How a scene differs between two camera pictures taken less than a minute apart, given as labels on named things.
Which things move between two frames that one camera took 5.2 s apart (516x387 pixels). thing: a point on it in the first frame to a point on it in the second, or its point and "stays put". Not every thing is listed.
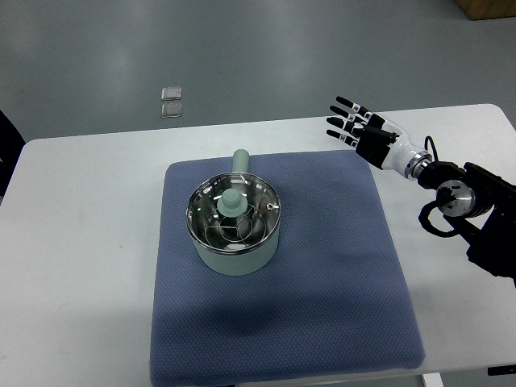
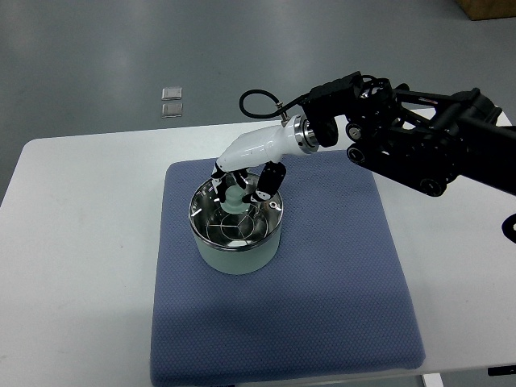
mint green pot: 233,218 stays put
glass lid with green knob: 233,212 stays put
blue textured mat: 334,301 stays put
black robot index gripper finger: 355,106 to 222,188
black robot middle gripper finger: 347,114 to 240,176
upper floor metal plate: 171,93 stays put
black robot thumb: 380,132 to 269,181
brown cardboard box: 480,10 stays put
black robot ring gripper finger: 340,122 to 219,173
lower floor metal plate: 171,110 stays put
